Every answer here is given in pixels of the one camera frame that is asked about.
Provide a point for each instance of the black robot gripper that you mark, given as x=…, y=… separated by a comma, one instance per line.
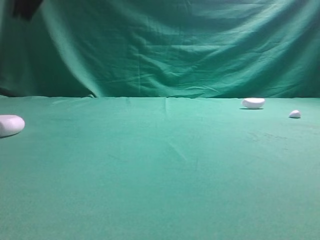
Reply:
x=25, y=9

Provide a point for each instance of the white earphone case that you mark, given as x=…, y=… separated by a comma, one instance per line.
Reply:
x=11, y=125

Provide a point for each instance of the white oval case lid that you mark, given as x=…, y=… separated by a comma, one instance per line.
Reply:
x=253, y=103

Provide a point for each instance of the green backdrop curtain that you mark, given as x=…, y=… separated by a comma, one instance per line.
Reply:
x=162, y=48

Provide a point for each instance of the green table cloth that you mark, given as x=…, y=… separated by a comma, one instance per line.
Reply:
x=160, y=169

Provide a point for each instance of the small white earbud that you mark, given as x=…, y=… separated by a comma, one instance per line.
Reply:
x=296, y=114

